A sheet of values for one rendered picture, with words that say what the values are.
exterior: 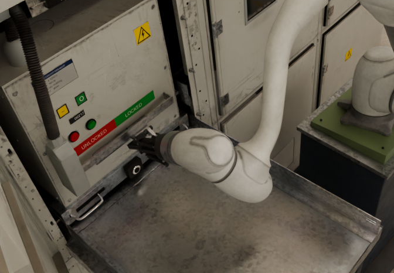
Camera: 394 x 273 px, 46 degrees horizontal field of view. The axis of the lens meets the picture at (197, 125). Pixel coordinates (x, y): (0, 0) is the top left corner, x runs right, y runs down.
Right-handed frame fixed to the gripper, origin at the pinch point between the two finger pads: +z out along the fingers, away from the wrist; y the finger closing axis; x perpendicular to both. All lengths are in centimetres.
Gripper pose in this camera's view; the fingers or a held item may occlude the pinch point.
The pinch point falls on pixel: (136, 144)
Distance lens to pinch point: 140.5
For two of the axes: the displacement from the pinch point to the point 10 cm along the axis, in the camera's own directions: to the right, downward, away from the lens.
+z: -5.7, 0.0, 8.2
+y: 4.6, 8.2, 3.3
